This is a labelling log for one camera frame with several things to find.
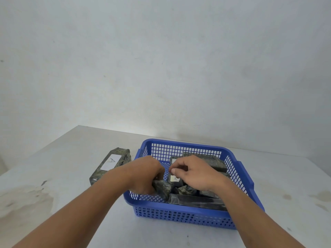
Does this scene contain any small dark wrapped block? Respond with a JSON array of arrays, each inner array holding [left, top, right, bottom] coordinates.
[[177, 185, 200, 197]]

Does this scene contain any blue plastic mesh basket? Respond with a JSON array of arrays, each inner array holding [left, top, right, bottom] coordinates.
[[123, 138, 265, 230]]

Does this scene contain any person's left hand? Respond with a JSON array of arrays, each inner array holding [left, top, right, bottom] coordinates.
[[122, 155, 166, 197]]

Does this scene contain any person's right forearm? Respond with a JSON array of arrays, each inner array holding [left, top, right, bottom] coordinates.
[[214, 177, 306, 248]]

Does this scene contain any person's left forearm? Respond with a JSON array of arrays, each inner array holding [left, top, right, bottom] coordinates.
[[12, 166, 130, 248]]

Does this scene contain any person's right hand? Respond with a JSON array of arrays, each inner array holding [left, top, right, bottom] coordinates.
[[168, 155, 226, 193]]

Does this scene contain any dark block white label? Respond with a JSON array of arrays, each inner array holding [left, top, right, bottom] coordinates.
[[152, 171, 184, 202], [169, 156, 183, 169], [89, 147, 132, 186]]

